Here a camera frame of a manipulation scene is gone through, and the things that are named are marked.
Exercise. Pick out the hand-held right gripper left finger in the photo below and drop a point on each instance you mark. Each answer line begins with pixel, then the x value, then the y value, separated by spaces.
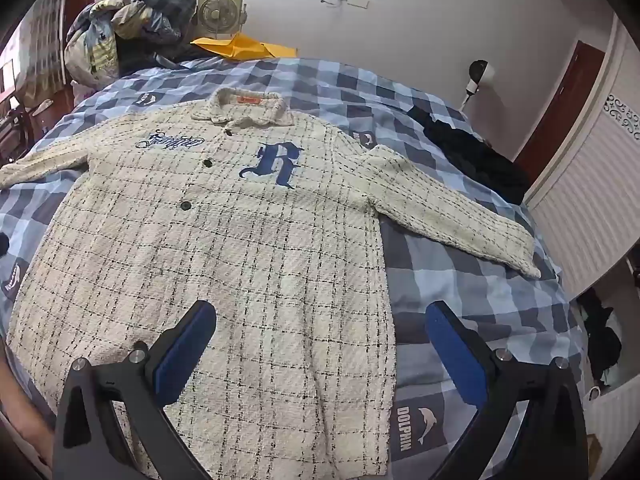
pixel 185 355

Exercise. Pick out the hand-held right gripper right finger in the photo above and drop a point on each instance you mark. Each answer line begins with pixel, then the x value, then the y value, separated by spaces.
pixel 457 355

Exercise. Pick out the cream plaid jacket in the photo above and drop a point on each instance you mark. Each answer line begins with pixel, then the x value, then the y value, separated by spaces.
pixel 225 240

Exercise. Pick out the person's left forearm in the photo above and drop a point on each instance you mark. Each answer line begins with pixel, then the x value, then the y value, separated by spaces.
pixel 22 410

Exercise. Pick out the dark folded clothes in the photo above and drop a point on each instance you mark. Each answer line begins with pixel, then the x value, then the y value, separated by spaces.
pixel 602 340

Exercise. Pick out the black clothes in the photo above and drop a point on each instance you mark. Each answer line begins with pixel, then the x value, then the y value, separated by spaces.
pixel 480 160

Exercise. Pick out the pile of bedding and clothes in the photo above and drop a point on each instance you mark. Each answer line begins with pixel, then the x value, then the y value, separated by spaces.
pixel 150 5

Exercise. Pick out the blue checkered blanket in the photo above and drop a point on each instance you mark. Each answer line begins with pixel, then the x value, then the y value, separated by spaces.
pixel 475 280

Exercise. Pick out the white wardrobe shelf unit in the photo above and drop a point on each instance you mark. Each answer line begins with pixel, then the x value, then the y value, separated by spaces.
pixel 615 410

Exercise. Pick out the white louvered wardrobe door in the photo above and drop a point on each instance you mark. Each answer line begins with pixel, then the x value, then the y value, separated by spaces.
pixel 585 200

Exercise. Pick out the black bag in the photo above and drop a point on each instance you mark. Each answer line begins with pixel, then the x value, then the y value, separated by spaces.
pixel 150 52

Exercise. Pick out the beige box fan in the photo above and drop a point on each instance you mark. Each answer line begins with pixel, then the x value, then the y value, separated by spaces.
pixel 215 12

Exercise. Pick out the white and black security camera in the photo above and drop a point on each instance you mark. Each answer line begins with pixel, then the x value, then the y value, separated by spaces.
pixel 480 72

